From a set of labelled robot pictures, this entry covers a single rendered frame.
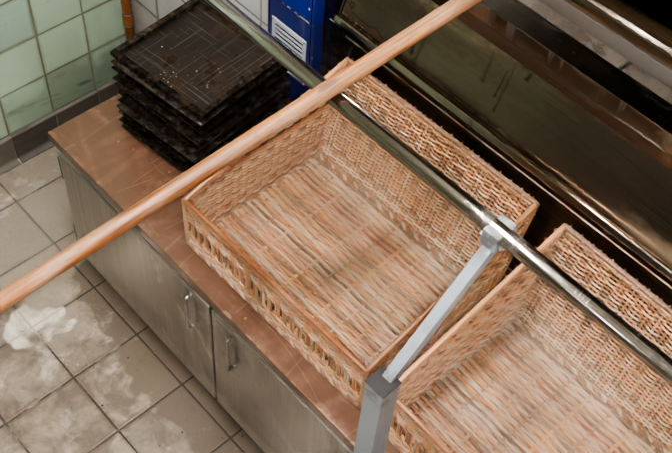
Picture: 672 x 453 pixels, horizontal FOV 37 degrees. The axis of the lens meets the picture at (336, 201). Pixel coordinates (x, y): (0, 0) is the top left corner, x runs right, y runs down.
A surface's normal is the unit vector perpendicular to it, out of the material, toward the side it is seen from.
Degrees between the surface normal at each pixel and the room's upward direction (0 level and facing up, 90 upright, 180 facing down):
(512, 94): 70
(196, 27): 0
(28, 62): 90
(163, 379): 0
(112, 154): 0
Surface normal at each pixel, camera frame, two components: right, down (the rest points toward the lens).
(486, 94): -0.67, 0.25
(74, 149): 0.06, -0.62
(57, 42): 0.68, 0.59
